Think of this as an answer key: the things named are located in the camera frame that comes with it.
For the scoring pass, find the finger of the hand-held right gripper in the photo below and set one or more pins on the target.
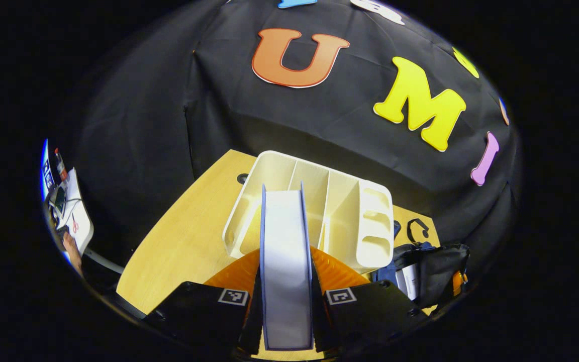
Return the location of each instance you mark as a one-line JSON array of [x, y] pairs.
[[459, 284]]

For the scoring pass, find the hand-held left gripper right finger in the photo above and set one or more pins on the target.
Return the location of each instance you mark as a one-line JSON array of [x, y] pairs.
[[370, 311]]

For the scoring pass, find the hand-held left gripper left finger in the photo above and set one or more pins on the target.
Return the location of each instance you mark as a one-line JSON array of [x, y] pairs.
[[199, 311]]

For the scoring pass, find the blue schoolbag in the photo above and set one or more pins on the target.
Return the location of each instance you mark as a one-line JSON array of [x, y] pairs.
[[440, 271]]

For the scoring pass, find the white spine book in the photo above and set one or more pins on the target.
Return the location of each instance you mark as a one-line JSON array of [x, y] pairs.
[[409, 281]]

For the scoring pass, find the cream plastic bookshelf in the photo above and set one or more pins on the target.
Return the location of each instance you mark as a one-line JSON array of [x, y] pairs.
[[360, 226]]

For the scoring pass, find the blue spine book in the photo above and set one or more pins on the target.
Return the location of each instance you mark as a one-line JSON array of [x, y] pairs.
[[287, 251]]

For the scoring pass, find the grey metal tube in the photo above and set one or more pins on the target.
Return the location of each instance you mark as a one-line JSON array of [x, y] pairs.
[[101, 259]]

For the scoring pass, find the black table grommet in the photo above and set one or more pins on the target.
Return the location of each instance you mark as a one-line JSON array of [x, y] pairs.
[[243, 179]]

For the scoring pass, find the white side table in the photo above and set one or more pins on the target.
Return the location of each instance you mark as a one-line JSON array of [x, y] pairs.
[[81, 221]]

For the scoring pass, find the black backdrop cloth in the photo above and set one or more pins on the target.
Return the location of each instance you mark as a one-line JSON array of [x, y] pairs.
[[169, 125]]

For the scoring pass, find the red bottle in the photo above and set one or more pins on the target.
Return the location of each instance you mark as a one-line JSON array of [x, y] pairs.
[[61, 166]]

